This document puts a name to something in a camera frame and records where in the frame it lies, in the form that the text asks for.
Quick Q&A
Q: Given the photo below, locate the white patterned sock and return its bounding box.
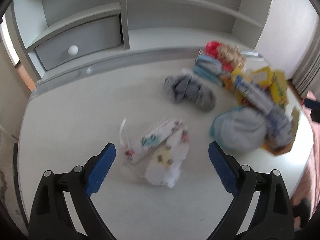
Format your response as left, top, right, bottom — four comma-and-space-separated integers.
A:
145, 126, 189, 188
119, 119, 188, 164

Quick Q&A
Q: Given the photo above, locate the pink bed blanket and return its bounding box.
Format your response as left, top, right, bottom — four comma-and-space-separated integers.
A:
291, 106, 319, 215

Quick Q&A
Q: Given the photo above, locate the grey blue cloth bundle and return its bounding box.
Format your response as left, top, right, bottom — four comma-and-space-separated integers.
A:
209, 107, 267, 153

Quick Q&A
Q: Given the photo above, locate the yellow snack packaging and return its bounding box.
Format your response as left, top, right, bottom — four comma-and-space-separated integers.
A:
231, 66, 300, 155

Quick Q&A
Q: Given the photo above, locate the grey window curtain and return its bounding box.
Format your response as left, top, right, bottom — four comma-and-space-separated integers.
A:
291, 37, 320, 98

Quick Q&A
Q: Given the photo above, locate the grey crumpled sock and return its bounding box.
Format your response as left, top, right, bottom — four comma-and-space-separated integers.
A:
164, 69, 216, 112

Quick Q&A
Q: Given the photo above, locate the blue striped wrapper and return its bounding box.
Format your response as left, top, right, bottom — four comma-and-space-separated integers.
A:
193, 50, 224, 87

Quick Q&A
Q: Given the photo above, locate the red cap snack bag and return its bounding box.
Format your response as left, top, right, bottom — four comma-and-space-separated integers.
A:
205, 41, 246, 72

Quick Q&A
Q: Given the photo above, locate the grey drawer white knob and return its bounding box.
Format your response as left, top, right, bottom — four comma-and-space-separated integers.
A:
35, 15, 121, 70

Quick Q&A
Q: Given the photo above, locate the grey desk shelf unit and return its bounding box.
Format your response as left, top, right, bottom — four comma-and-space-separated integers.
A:
4, 0, 273, 83

